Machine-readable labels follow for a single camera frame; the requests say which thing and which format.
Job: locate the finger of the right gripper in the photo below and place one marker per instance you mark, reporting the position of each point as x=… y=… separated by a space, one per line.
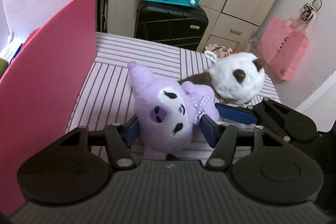
x=236 y=114

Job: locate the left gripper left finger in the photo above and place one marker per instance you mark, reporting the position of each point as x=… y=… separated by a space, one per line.
x=119 y=139

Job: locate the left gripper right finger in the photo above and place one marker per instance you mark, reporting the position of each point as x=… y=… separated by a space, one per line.
x=222 y=139

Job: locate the white brown plush toy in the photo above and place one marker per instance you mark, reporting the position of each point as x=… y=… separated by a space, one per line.
x=236 y=78

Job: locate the purple plush toy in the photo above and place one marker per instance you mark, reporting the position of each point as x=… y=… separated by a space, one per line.
x=168 y=112

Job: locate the blue soft toy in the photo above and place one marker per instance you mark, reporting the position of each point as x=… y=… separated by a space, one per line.
x=16 y=52

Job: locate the green soft ball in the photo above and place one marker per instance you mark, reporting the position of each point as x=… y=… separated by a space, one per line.
x=3 y=66

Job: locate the striped pink tablecloth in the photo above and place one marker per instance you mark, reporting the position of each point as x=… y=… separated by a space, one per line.
x=106 y=97

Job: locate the colourful gift bag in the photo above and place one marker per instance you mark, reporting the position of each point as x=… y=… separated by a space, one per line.
x=220 y=51

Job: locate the pink paper bag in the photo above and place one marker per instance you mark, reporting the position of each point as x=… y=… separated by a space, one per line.
x=283 y=46

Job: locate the black suitcase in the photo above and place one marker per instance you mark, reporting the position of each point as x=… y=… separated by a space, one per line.
x=173 y=25

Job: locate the pink cardboard box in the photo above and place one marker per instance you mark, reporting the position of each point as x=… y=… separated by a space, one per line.
x=42 y=83

